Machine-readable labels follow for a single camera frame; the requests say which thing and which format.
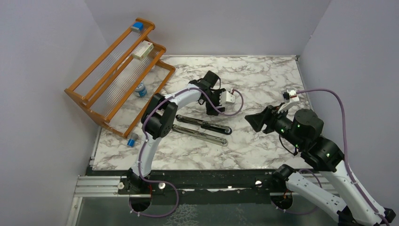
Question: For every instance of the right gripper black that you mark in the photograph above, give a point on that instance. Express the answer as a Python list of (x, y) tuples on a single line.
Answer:
[(267, 116)]

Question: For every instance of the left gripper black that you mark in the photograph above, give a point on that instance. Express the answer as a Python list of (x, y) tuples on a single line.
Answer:
[(211, 110)]

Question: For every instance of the black stapler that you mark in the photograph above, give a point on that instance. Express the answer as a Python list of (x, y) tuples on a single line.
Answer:
[(222, 129)]

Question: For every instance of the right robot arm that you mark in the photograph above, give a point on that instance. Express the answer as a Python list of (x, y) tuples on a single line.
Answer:
[(350, 207)]

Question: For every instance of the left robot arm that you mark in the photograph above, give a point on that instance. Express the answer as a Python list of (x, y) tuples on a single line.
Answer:
[(158, 118)]

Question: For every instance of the blue white jar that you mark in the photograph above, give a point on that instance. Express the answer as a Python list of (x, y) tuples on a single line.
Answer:
[(140, 90)]

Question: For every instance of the white red box on shelf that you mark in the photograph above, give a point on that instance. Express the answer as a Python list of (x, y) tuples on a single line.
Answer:
[(142, 50)]

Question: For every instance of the orange wooden shelf rack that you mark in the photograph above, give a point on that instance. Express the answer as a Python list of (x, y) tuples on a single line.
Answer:
[(107, 84)]

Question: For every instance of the blue grey eraser block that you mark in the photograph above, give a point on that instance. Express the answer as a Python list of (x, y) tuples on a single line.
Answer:
[(137, 27)]

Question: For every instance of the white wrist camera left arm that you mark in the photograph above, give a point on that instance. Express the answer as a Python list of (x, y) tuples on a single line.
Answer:
[(227, 98)]

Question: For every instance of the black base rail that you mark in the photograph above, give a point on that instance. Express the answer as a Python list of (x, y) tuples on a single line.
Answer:
[(189, 186)]

